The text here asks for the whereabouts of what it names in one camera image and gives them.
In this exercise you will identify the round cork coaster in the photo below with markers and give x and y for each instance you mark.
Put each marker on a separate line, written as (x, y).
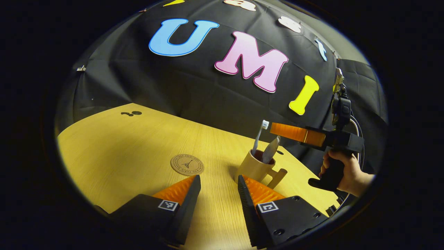
(187, 164)

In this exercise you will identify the white toothpaste tube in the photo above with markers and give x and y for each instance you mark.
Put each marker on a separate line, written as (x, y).
(270, 151)

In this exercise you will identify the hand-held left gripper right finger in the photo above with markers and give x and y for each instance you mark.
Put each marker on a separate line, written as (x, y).
(248, 215)

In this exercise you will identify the white toothbrush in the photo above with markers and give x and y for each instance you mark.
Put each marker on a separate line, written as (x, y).
(258, 137)

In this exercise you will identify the light wooden desktop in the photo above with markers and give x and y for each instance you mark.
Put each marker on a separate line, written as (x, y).
(121, 149)

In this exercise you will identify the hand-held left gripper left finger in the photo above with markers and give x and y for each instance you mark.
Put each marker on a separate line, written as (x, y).
(189, 208)

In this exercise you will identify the black backdrop cloth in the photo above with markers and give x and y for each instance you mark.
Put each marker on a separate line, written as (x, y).
(173, 80)

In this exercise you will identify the small black bracket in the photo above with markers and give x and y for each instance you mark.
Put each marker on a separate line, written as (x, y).
(331, 210)

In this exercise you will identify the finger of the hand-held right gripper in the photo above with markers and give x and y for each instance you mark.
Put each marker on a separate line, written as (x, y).
(295, 133)

